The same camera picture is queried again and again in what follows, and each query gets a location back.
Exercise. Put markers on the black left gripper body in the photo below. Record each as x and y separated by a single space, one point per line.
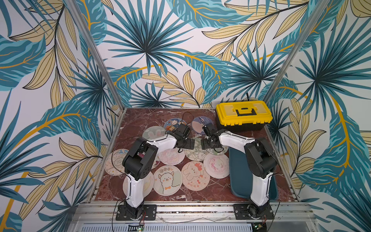
186 143

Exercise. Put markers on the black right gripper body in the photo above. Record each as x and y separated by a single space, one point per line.
206 143

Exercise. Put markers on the green tulip bunny coaster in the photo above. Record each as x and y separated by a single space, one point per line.
196 154

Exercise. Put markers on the pink ring bunny coaster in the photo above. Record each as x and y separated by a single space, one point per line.
217 166

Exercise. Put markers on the pink bow bunny coaster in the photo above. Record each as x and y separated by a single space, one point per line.
194 176

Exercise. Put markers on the teal plastic storage tray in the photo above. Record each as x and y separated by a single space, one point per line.
240 174

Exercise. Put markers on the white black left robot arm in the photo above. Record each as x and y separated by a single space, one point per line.
141 156

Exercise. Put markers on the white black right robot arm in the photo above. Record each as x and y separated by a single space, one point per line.
259 154

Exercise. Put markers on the blue denim bears coaster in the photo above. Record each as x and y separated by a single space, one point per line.
173 124

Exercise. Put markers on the purple bunny planet coaster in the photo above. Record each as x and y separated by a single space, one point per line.
198 123

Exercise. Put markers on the pink unicorn coaster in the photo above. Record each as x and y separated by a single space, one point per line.
171 157

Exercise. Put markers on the rose flower coaster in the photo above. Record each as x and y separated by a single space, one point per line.
156 162

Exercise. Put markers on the yellow black toolbox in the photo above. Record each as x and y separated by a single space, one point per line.
242 116

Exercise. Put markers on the alpaca coaster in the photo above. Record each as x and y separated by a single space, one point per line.
167 180

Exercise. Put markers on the pale pink cat coaster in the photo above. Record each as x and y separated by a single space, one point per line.
148 185

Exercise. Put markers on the beige doodle coaster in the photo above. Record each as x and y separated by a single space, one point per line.
113 164

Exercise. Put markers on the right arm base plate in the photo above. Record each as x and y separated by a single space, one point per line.
251 211

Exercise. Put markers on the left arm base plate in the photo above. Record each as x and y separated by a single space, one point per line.
126 212

